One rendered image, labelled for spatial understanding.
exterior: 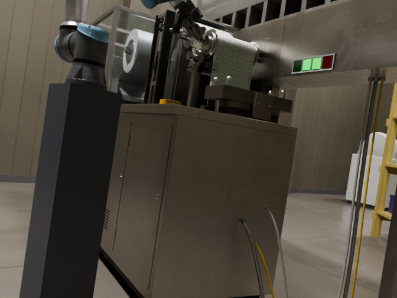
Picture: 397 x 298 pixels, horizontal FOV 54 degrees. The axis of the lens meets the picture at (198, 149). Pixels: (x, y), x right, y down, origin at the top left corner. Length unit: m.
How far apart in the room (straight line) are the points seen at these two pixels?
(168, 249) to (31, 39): 3.59
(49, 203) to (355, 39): 1.32
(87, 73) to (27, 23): 3.38
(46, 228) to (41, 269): 0.14
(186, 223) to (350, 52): 0.96
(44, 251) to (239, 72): 1.21
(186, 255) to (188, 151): 0.43
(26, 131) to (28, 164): 0.37
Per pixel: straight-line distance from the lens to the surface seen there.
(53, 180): 1.43
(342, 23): 1.81
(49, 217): 1.44
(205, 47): 1.97
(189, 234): 1.64
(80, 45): 1.50
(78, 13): 1.65
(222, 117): 1.63
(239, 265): 1.83
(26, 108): 4.75
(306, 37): 1.94
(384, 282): 1.74
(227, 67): 1.96
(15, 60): 4.73
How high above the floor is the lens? 0.78
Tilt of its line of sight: 1 degrees down
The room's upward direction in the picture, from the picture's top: 9 degrees clockwise
